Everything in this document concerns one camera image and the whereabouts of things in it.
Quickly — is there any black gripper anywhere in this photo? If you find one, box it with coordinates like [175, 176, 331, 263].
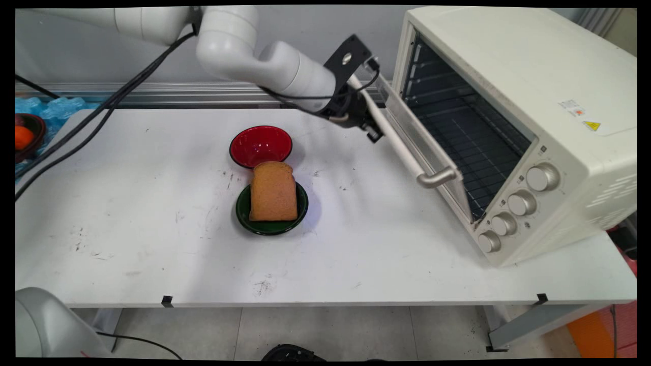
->
[318, 76, 385, 144]

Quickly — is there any cream oven door with handle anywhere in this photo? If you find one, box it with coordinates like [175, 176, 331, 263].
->
[350, 74, 482, 225]

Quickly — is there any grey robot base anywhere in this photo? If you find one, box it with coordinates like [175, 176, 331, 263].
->
[15, 287, 110, 359]

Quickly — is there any red bowl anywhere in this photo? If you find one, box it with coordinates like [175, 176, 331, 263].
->
[229, 125, 293, 169]

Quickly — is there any brown bread slice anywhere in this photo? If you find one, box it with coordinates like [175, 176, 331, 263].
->
[249, 161, 299, 222]

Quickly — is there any dark green plate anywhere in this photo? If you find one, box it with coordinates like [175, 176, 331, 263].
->
[235, 180, 309, 236]

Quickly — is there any cream toaster oven body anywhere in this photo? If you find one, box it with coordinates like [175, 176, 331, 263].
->
[389, 6, 637, 267]

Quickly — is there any silver oven knob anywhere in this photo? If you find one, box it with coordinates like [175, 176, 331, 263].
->
[490, 212, 518, 236]
[477, 230, 502, 254]
[525, 163, 561, 193]
[507, 190, 538, 217]

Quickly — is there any white label sticker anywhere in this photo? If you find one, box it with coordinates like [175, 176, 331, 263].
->
[558, 99, 585, 117]

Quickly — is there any black round floor object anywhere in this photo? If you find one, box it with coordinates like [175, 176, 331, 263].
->
[261, 344, 326, 362]

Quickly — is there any orange floor object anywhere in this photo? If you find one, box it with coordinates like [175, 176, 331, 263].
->
[566, 310, 617, 359]

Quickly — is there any blue bubble wrap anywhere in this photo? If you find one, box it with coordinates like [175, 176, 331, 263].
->
[15, 97, 100, 168]

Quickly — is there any dark brown bowl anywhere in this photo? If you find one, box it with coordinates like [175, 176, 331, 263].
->
[15, 113, 46, 163]

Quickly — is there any orange fruit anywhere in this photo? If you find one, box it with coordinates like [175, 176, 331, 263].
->
[15, 126, 35, 151]

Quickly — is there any black wrist camera mount plate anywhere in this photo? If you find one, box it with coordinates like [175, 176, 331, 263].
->
[323, 34, 373, 77]

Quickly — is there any wire oven rack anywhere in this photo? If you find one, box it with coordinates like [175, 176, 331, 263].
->
[407, 46, 532, 219]

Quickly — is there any aluminium rail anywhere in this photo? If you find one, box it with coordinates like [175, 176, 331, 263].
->
[15, 81, 395, 108]

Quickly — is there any grey table leg frame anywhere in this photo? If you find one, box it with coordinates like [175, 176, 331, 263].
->
[483, 304, 606, 352]

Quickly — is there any thick black cable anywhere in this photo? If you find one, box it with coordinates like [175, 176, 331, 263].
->
[15, 32, 198, 201]
[15, 32, 198, 181]

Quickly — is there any black cable on floor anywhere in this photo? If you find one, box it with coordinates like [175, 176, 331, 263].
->
[97, 332, 183, 359]

